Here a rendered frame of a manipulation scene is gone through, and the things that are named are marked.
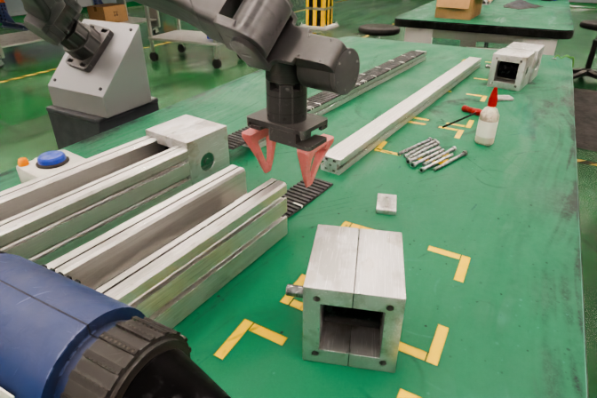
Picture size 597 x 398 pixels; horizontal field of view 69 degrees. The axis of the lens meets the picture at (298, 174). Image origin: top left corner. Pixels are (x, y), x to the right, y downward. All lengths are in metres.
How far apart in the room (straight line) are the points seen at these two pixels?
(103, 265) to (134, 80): 0.73
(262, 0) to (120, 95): 0.68
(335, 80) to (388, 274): 0.24
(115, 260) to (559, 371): 0.46
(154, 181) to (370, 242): 0.35
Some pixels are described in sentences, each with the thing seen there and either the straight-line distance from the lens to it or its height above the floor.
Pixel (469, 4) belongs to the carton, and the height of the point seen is 0.86.
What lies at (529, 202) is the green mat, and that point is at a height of 0.78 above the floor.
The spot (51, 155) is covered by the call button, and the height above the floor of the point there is 0.85.
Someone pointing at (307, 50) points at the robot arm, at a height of 1.03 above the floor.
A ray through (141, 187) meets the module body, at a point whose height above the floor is 0.84.
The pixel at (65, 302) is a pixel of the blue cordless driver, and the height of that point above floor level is 1.00.
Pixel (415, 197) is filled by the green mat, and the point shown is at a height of 0.78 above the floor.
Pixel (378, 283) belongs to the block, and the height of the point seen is 0.87.
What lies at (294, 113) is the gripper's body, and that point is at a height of 0.94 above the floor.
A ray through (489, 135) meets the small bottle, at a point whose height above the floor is 0.80.
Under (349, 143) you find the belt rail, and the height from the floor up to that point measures 0.81.
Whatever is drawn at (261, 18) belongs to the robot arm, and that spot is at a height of 1.07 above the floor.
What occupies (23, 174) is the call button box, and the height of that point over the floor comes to 0.83.
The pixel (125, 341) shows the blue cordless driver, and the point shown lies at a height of 1.00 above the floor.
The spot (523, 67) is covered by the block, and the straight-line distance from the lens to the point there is 1.37.
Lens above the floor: 1.14
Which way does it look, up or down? 28 degrees down
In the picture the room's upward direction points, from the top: straight up
